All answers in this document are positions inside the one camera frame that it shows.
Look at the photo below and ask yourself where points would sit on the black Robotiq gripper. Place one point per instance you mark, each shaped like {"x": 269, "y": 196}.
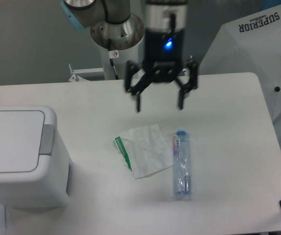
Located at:
{"x": 161, "y": 64}

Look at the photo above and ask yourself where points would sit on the white trash can lid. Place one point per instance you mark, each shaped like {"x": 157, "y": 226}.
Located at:
{"x": 24, "y": 136}

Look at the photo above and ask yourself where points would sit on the white trash can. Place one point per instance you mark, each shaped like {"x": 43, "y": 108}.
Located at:
{"x": 48, "y": 186}

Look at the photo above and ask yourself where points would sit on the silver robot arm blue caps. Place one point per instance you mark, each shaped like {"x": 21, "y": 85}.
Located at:
{"x": 114, "y": 27}

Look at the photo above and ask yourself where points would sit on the crumpled white green plastic bag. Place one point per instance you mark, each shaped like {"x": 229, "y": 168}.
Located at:
{"x": 144, "y": 150}

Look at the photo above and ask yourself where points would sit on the white umbrella Superior print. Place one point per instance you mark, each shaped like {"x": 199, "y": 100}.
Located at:
{"x": 251, "y": 44}

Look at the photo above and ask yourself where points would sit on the clear plastic water bottle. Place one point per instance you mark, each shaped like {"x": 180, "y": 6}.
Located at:
{"x": 182, "y": 166}

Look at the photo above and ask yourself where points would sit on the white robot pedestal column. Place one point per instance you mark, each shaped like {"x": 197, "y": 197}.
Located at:
{"x": 118, "y": 59}

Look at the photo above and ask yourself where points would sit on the white metal base frame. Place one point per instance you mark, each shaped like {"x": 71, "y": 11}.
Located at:
{"x": 98, "y": 74}

